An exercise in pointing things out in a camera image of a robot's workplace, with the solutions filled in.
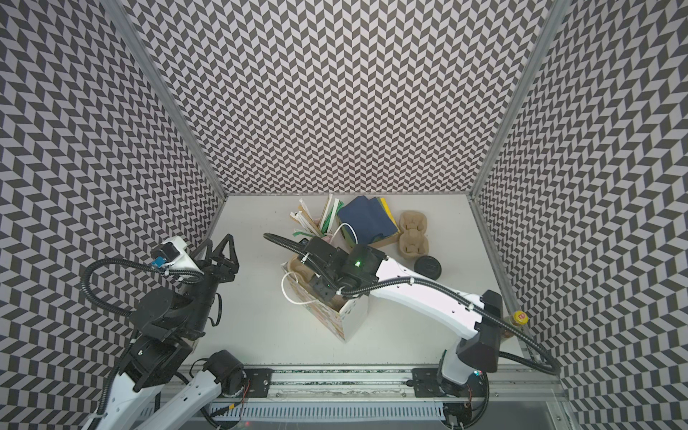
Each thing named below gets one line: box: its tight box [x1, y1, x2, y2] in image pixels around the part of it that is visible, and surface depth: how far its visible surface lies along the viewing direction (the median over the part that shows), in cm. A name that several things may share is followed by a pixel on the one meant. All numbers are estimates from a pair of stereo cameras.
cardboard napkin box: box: [367, 231, 402, 249], surface depth 98 cm
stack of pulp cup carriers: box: [398, 210, 430, 259], surface depth 101 cm
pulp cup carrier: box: [287, 253, 316, 294], surface depth 69 cm
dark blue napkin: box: [337, 195, 399, 245], surface depth 104 cm
